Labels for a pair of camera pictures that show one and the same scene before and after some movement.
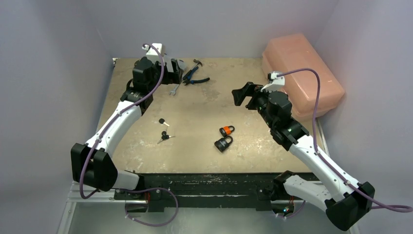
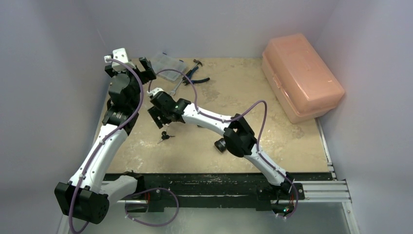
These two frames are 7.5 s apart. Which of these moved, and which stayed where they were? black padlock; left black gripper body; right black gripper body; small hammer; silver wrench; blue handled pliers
Moved: right black gripper body; left black gripper body
Stayed: silver wrench; black padlock; small hammer; blue handled pliers
